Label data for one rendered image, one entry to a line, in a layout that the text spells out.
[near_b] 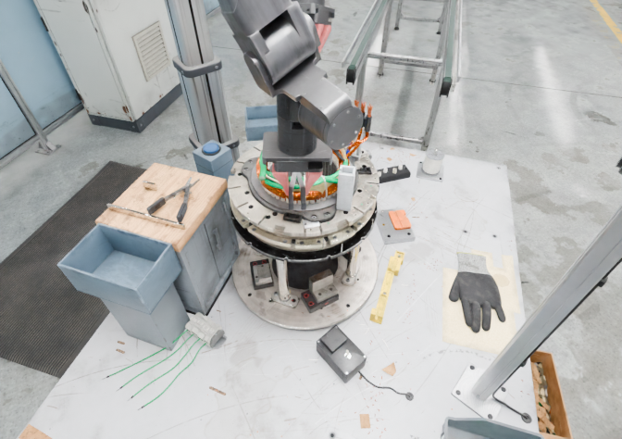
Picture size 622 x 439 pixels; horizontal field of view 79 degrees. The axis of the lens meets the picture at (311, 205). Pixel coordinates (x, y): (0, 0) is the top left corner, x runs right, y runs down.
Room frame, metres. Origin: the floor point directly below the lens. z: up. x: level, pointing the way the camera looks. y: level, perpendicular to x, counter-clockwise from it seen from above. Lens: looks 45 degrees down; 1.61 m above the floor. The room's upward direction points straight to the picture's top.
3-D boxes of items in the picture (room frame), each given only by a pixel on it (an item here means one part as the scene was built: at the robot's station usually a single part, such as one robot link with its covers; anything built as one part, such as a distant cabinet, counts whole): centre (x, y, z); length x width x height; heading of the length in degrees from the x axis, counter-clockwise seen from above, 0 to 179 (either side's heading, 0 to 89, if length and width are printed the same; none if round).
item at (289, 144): (0.46, 0.02, 1.30); 0.10 x 0.07 x 0.07; 92
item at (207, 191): (0.57, 0.31, 1.05); 0.20 x 0.19 x 0.02; 161
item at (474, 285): (0.53, -0.42, 0.79); 0.24 x 0.13 x 0.02; 164
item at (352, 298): (0.61, 0.02, 0.80); 0.39 x 0.39 x 0.01
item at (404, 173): (0.98, -0.26, 0.79); 0.15 x 0.05 x 0.02; 107
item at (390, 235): (0.75, -0.25, 0.79); 0.12 x 0.09 x 0.02; 9
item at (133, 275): (0.43, 0.36, 0.92); 0.17 x 0.11 x 0.28; 71
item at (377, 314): (0.54, -0.20, 0.80); 0.22 x 0.04 x 0.03; 157
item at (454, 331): (0.52, -0.43, 0.78); 0.31 x 0.19 x 0.01; 164
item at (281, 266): (0.49, 0.06, 0.91); 0.02 x 0.02 x 0.21
